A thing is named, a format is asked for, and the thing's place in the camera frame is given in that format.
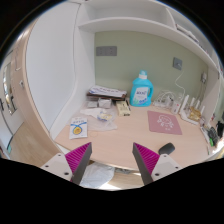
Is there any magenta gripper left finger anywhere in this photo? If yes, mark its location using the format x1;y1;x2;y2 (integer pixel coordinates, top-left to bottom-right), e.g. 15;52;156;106
65;143;92;185

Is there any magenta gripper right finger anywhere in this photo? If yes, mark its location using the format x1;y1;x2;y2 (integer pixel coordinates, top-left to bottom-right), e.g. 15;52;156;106
132;143;159;185

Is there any black computer mouse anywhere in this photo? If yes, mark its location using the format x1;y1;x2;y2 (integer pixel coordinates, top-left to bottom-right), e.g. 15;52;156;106
158;143;175;155

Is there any pink mouse pad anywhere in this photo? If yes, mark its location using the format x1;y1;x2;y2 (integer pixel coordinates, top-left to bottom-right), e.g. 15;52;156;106
148;111;182;135

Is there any white plastic bag under desk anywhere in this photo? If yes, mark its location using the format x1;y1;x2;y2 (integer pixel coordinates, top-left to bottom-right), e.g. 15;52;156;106
80;162;115;189

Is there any white blue yellow packet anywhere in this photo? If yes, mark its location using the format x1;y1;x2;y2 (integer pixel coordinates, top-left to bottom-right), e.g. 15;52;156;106
69;117;87;139

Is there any clear plastic bag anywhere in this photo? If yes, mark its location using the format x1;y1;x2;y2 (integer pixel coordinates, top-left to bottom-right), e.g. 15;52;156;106
80;108;117;131

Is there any yellow patterned small box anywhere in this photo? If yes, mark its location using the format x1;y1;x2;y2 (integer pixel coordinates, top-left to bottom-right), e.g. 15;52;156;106
116;101;130;116

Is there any small white box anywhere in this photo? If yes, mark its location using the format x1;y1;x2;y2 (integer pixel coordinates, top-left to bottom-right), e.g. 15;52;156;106
98;98;112;109

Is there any stack of books and papers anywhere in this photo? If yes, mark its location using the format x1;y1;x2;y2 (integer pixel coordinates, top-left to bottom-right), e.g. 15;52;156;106
87;85;127;100

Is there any blue detergent bottle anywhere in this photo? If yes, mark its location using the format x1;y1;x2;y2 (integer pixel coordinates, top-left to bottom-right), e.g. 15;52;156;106
130;70;154;107

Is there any grey wall socket panel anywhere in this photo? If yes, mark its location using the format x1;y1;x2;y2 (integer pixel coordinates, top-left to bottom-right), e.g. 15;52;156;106
96;46;117;56

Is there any white wall shelf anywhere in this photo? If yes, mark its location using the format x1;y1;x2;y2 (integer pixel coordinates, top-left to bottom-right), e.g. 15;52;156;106
79;0;220;71

